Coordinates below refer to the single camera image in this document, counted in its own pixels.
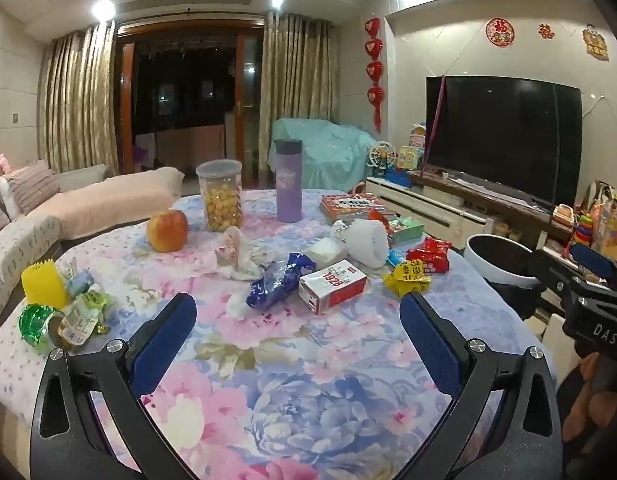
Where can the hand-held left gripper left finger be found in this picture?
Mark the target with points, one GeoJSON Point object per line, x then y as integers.
{"type": "Point", "coordinates": [161, 345]}

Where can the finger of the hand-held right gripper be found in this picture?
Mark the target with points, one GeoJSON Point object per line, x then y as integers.
{"type": "Point", "coordinates": [593, 262]}
{"type": "Point", "coordinates": [553, 272]}

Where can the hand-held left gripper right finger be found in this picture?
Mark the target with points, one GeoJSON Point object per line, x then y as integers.
{"type": "Point", "coordinates": [431, 345]}

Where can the yellow wrapper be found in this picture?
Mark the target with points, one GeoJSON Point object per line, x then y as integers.
{"type": "Point", "coordinates": [407, 278]}

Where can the red snack packet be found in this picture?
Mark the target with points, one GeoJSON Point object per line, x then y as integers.
{"type": "Point", "coordinates": [431, 257]}

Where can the white and red carton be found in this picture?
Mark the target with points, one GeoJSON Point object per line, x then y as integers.
{"type": "Point", "coordinates": [333, 286]}

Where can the large white tissue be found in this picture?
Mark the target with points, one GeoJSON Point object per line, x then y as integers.
{"type": "Point", "coordinates": [236, 255]}

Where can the green cardboard box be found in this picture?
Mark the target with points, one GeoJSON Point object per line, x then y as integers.
{"type": "Point", "coordinates": [407, 230]}

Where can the white printed plastic bag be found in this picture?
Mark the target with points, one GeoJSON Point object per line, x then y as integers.
{"type": "Point", "coordinates": [366, 242]}

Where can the blue snack wrapper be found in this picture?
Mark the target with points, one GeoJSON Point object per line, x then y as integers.
{"type": "Point", "coordinates": [276, 285]}

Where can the pink and red plastic toy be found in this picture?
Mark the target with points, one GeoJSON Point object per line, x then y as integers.
{"type": "Point", "coordinates": [380, 216]}

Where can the white tissue pack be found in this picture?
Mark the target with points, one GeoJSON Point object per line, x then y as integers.
{"type": "Point", "coordinates": [324, 251]}

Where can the person's right hand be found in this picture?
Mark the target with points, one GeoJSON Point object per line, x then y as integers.
{"type": "Point", "coordinates": [595, 385]}

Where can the rainbow stacking rings toy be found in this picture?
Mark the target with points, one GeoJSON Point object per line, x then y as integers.
{"type": "Point", "coordinates": [581, 230]}

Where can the colourful gift box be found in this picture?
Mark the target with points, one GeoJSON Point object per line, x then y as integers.
{"type": "Point", "coordinates": [613, 230]}

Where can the cream plastic stool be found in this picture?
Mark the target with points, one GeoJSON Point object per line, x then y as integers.
{"type": "Point", "coordinates": [555, 335]}

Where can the beige tote bag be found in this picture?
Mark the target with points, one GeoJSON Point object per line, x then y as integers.
{"type": "Point", "coordinates": [599, 194]}

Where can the green and white snack packet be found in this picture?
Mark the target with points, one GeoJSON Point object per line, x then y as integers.
{"type": "Point", "coordinates": [81, 317]}

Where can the light blue small packet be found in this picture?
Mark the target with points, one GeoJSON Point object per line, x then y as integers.
{"type": "Point", "coordinates": [77, 281]}

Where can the red apple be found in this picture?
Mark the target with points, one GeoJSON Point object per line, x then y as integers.
{"type": "Point", "coordinates": [167, 230]}

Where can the floral tablecloth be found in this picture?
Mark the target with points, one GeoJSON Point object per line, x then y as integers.
{"type": "Point", "coordinates": [288, 385]}

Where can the white television cabinet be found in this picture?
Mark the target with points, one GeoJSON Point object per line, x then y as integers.
{"type": "Point", "coordinates": [428, 210]}

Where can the black flat television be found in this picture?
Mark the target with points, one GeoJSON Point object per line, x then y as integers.
{"type": "Point", "coordinates": [503, 140]}

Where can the pink sofa blanket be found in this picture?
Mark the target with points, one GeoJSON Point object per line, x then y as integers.
{"type": "Point", "coordinates": [113, 200]}

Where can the clear jar of yellow snacks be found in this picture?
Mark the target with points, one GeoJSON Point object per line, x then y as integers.
{"type": "Point", "coordinates": [221, 202]}

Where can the picture book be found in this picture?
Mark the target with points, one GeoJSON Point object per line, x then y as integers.
{"type": "Point", "coordinates": [331, 217]}

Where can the stack of red books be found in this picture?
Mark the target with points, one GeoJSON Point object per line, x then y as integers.
{"type": "Point", "coordinates": [351, 204]}

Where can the patterned sofa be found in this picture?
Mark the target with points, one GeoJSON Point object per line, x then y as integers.
{"type": "Point", "coordinates": [18, 250]}

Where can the blue toy train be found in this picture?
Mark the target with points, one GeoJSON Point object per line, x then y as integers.
{"type": "Point", "coordinates": [399, 176]}

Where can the colourful toy house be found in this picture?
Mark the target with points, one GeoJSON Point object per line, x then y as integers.
{"type": "Point", "coordinates": [411, 158]}

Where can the pink toy castle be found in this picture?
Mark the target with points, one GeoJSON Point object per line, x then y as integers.
{"type": "Point", "coordinates": [417, 135]}

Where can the ferris wheel toy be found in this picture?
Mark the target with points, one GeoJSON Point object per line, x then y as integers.
{"type": "Point", "coordinates": [380, 157]}

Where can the pink wand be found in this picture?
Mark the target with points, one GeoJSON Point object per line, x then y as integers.
{"type": "Point", "coordinates": [438, 110]}

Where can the pink draped cloth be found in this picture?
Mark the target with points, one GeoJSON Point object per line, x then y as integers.
{"type": "Point", "coordinates": [188, 145]}

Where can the purple insulated bottle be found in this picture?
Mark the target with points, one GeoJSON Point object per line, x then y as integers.
{"type": "Point", "coordinates": [287, 185]}

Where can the pink striped pillow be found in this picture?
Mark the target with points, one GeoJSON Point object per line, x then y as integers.
{"type": "Point", "coordinates": [33, 185]}

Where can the armchair with teal cover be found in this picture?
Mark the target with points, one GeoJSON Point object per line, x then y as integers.
{"type": "Point", "coordinates": [328, 155]}

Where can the gold curtain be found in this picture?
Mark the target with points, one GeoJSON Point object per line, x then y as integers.
{"type": "Point", "coordinates": [298, 70]}
{"type": "Point", "coordinates": [78, 105]}

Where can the wooden sliding glass door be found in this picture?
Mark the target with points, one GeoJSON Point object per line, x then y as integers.
{"type": "Point", "coordinates": [188, 85]}

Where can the red hanging heart decoration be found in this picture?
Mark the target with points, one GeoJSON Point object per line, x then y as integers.
{"type": "Point", "coordinates": [375, 65]}

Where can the gold figure wall sticker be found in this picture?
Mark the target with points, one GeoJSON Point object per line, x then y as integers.
{"type": "Point", "coordinates": [594, 40]}

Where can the small red wall sticker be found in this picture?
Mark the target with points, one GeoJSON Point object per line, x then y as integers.
{"type": "Point", "coordinates": [546, 31]}

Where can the round red wall sticker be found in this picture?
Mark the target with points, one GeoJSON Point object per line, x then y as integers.
{"type": "Point", "coordinates": [499, 32]}

